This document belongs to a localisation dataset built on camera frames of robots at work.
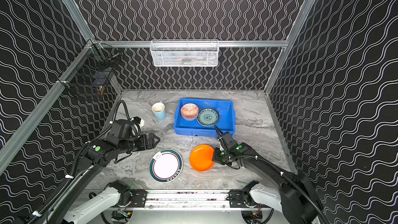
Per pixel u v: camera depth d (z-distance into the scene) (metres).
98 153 0.47
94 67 0.98
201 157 0.88
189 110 1.03
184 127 0.97
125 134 0.55
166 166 0.84
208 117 1.03
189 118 0.97
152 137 0.65
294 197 0.40
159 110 0.97
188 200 0.75
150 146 0.64
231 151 0.62
